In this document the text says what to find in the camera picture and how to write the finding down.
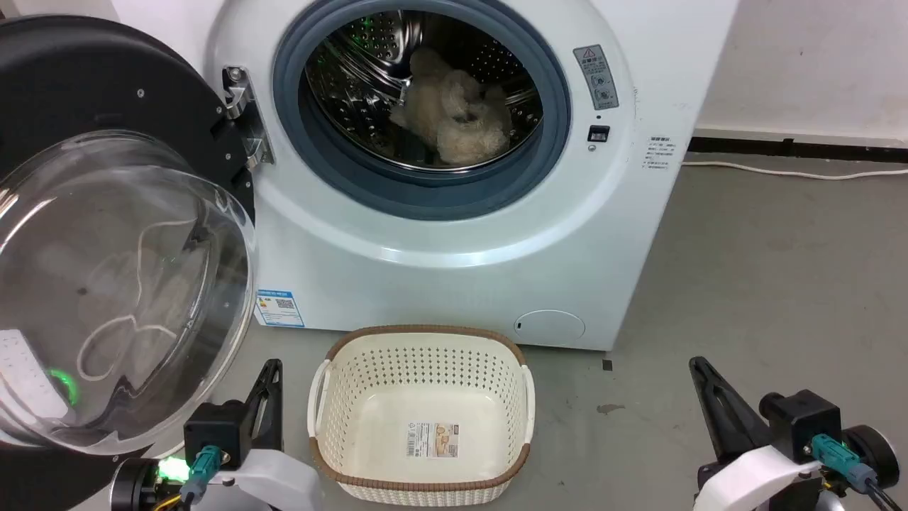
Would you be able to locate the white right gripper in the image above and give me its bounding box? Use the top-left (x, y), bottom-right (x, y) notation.
top-left (689, 356), bottom-right (827, 511)

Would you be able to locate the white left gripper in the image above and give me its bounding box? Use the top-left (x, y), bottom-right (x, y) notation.
top-left (190, 358), bottom-right (325, 511)

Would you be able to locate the white front-load washing machine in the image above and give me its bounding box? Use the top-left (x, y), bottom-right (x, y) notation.
top-left (113, 0), bottom-right (740, 352)

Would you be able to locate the metal door hinge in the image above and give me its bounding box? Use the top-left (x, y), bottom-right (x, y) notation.
top-left (222, 66), bottom-right (276, 167)

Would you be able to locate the washer door glass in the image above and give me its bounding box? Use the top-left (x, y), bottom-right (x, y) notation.
top-left (0, 16), bottom-right (258, 511)

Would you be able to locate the blue energy label sticker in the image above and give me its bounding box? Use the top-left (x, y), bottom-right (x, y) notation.
top-left (255, 289), bottom-right (305, 328)

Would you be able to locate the cream plastic laundry basket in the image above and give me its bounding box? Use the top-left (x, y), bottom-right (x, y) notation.
top-left (307, 325), bottom-right (536, 507)

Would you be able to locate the paper label in basket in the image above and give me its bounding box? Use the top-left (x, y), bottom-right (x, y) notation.
top-left (406, 422), bottom-right (460, 459)

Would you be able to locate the round white filter cover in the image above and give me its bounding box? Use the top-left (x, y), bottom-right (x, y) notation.
top-left (514, 310), bottom-right (587, 347)

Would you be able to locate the small text sticker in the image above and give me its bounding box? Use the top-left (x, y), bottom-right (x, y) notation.
top-left (644, 136), bottom-right (677, 173)

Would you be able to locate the black baseboard strip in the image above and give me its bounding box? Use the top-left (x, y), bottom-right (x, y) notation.
top-left (688, 136), bottom-right (908, 164)

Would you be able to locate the stainless steel drum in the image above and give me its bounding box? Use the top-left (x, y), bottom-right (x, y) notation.
top-left (305, 9), bottom-right (546, 172)

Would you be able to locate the beige fluffy towel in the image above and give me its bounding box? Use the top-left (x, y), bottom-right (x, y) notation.
top-left (389, 47), bottom-right (514, 165)

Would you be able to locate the grey warning sticker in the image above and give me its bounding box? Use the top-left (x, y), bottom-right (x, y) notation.
top-left (573, 45), bottom-right (619, 111)

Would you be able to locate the teal left cable connector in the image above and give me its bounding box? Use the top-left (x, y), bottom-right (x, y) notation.
top-left (179, 445), bottom-right (224, 503)

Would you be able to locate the teal cable connector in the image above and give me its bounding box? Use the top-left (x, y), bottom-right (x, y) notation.
top-left (811, 434), bottom-right (879, 492)
top-left (179, 445), bottom-right (224, 503)

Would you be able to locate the teal right cable connector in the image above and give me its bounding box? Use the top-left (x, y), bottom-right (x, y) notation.
top-left (811, 434), bottom-right (879, 492)

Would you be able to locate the white floor cable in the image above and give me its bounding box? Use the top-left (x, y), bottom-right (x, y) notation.
top-left (682, 160), bottom-right (908, 181)

